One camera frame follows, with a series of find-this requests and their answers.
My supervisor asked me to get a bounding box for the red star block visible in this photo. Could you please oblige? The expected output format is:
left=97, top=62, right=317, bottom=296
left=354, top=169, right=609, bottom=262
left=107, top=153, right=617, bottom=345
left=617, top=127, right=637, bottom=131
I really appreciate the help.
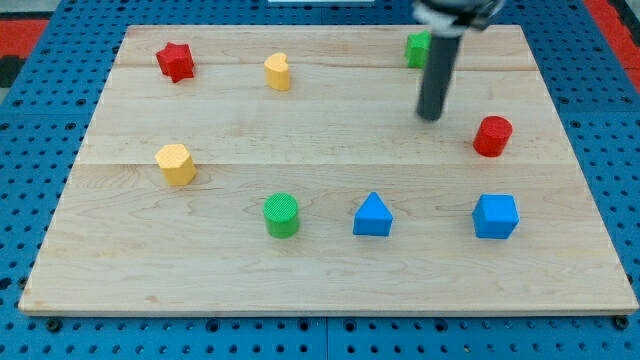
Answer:
left=156, top=42, right=195, bottom=83

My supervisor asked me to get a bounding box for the blue triangle block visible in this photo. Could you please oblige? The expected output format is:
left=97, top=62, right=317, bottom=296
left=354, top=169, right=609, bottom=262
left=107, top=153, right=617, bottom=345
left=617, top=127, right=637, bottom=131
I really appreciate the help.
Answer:
left=352, top=192, right=393, bottom=237

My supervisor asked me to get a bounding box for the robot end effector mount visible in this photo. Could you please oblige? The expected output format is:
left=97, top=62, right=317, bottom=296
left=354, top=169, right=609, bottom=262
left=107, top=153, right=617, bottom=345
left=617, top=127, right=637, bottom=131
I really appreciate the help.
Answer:
left=412, top=0, right=506, bottom=37

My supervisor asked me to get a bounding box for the blue cube block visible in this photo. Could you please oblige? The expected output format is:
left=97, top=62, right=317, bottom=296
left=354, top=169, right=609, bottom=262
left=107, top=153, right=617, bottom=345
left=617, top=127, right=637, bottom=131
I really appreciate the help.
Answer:
left=472, top=193, right=520, bottom=240

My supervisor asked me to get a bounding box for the yellow heart block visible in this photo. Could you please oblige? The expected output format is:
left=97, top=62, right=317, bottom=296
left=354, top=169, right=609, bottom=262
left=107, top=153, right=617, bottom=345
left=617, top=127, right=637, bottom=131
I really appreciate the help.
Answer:
left=263, top=52, right=291, bottom=91

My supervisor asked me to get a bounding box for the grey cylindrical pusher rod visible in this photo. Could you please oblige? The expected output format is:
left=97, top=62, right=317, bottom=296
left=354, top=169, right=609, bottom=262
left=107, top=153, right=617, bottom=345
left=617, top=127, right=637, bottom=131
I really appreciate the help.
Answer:
left=416, top=34, right=462, bottom=121

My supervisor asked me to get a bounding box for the green star block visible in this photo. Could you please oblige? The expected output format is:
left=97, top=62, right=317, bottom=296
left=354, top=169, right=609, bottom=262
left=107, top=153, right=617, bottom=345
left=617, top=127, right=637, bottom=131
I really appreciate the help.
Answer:
left=404, top=31, right=431, bottom=68

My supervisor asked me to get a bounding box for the green cylinder block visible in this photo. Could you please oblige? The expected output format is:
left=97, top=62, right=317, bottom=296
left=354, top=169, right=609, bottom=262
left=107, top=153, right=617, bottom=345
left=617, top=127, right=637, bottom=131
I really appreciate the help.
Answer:
left=263, top=192, right=299, bottom=239

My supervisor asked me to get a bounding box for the wooden board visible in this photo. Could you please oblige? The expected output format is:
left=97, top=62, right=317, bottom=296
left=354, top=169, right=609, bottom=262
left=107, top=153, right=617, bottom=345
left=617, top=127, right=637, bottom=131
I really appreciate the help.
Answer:
left=19, top=25, right=638, bottom=317

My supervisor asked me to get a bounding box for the yellow hexagon block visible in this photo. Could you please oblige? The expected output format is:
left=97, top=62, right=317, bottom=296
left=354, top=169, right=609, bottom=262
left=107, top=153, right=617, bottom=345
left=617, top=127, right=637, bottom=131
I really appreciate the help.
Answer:
left=155, top=144, right=197, bottom=186

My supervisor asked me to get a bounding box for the red cylinder block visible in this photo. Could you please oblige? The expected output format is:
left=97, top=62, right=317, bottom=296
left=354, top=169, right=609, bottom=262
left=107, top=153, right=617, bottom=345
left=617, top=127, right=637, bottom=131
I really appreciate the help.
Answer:
left=473, top=115, right=513, bottom=157

